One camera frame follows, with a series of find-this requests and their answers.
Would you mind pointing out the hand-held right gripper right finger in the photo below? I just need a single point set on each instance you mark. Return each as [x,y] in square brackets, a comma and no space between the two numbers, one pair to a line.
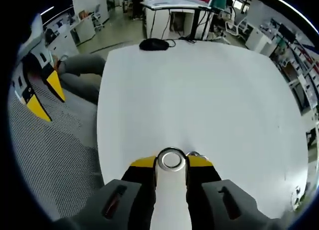
[211,202]

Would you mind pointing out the black oval device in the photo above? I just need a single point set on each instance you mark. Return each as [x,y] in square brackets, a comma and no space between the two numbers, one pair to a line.
[153,44]

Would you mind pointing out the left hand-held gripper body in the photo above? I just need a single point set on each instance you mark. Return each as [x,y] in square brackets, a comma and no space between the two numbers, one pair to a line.
[37,35]

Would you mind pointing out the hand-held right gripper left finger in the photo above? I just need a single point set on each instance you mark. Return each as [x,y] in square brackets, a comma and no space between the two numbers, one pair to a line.
[132,197]

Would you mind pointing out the person's leg grey trousers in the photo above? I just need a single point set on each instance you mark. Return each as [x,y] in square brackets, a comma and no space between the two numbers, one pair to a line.
[84,64]
[82,87]

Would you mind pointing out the white standing desk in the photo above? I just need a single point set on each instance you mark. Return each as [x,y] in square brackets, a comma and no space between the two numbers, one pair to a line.
[169,3]

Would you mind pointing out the large steel washer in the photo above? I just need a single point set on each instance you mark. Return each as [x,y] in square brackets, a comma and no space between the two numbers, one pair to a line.
[172,149]

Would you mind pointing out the white office chair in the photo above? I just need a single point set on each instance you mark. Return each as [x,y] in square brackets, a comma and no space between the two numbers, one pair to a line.
[98,15]
[239,28]

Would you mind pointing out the white cabinet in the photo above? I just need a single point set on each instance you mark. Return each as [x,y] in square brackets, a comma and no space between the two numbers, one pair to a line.
[259,40]

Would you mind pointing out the grey mesh office chair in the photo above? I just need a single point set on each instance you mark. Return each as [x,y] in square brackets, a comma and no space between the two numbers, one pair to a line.
[49,152]

